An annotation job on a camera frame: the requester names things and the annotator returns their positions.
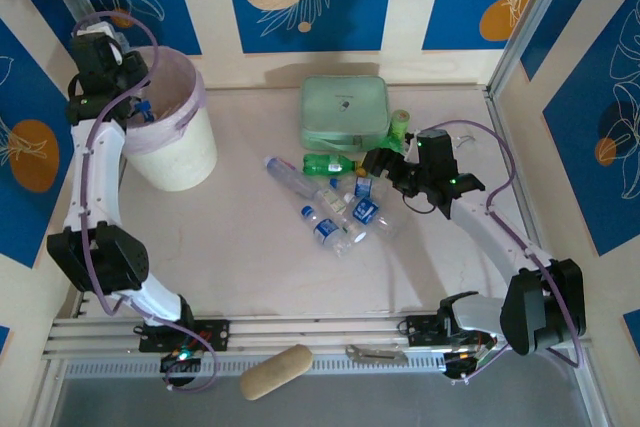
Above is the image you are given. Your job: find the green bottle yellow cap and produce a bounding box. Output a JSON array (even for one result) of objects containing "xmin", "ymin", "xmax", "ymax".
[
  {"xmin": 359, "ymin": 134, "xmax": 407, "ymax": 179},
  {"xmin": 302, "ymin": 151, "xmax": 365, "ymax": 179}
]

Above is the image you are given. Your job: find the clear bottle blue cap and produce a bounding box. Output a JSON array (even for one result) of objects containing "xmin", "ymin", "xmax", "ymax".
[{"xmin": 130, "ymin": 99, "xmax": 169, "ymax": 124}]

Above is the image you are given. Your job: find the clear bottle blue label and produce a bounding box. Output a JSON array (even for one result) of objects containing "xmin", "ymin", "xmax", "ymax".
[
  {"xmin": 327, "ymin": 176, "xmax": 391, "ymax": 198},
  {"xmin": 298, "ymin": 204, "xmax": 354, "ymax": 259},
  {"xmin": 343, "ymin": 191, "xmax": 400, "ymax": 240}
]

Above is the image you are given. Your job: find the clear bottle white green label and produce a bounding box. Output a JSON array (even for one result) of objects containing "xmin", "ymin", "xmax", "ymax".
[{"xmin": 319, "ymin": 187, "xmax": 368, "ymax": 247}]

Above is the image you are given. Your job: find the large clear bottle pink label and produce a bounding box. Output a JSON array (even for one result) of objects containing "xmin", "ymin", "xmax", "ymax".
[{"xmin": 263, "ymin": 155, "xmax": 322, "ymax": 202}]

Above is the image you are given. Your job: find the pink bin liner bag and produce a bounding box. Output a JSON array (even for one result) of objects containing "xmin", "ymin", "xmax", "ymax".
[{"xmin": 117, "ymin": 45, "xmax": 207, "ymax": 156}]

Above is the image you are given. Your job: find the white plastic bin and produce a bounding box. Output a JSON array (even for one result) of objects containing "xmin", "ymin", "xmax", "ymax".
[{"xmin": 122, "ymin": 91, "xmax": 219, "ymax": 193}]

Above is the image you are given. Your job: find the small green can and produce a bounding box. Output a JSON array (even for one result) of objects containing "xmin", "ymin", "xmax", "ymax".
[{"xmin": 387, "ymin": 109, "xmax": 414, "ymax": 141}]

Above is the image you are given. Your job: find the mint green zip pouch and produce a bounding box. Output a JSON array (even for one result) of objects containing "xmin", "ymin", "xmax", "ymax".
[{"xmin": 298, "ymin": 74, "xmax": 392, "ymax": 153}]

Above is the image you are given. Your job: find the tan foam roller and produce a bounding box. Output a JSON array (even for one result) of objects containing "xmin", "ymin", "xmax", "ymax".
[{"xmin": 238, "ymin": 344, "xmax": 315, "ymax": 402}]

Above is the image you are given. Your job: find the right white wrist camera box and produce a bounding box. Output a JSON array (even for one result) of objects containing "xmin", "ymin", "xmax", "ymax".
[{"xmin": 402, "ymin": 132, "xmax": 420, "ymax": 164}]

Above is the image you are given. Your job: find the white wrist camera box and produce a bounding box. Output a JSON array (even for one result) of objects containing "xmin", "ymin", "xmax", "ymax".
[
  {"xmin": 402, "ymin": 132, "xmax": 420, "ymax": 164},
  {"xmin": 76, "ymin": 20, "xmax": 125, "ymax": 67}
]

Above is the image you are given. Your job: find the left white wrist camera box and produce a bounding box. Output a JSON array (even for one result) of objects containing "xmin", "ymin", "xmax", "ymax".
[{"xmin": 76, "ymin": 20, "xmax": 125, "ymax": 67}]

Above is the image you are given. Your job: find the aluminium side rail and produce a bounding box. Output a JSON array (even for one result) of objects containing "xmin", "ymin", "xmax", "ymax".
[
  {"xmin": 484, "ymin": 86, "xmax": 565, "ymax": 308},
  {"xmin": 73, "ymin": 291, "xmax": 96, "ymax": 319}
]

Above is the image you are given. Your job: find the aluminium frame rail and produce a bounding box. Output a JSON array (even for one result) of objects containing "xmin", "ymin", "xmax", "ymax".
[{"xmin": 42, "ymin": 309, "xmax": 592, "ymax": 363}]

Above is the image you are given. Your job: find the flat metal bracket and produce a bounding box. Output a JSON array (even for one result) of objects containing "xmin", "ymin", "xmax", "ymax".
[{"xmin": 345, "ymin": 344, "xmax": 409, "ymax": 364}]

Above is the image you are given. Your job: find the grey slotted cable duct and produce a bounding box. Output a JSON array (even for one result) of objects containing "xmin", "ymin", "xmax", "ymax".
[{"xmin": 62, "ymin": 354, "xmax": 576, "ymax": 379}]

